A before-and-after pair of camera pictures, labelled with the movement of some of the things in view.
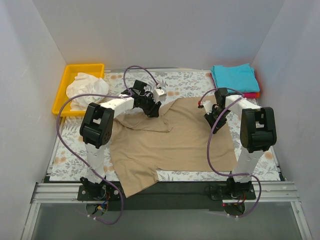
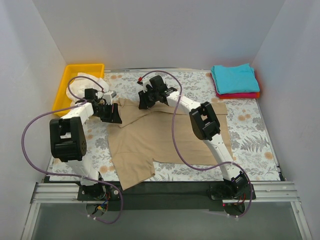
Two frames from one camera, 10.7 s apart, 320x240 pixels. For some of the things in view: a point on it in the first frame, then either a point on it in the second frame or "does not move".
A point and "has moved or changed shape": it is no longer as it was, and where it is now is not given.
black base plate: [168, 196] does not move
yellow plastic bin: [71, 71] does not move
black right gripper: [214, 116] to [145, 97]
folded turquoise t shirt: [242, 78] does not move
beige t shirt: [182, 138] has moved or changed shape
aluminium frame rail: [277, 192] does not move
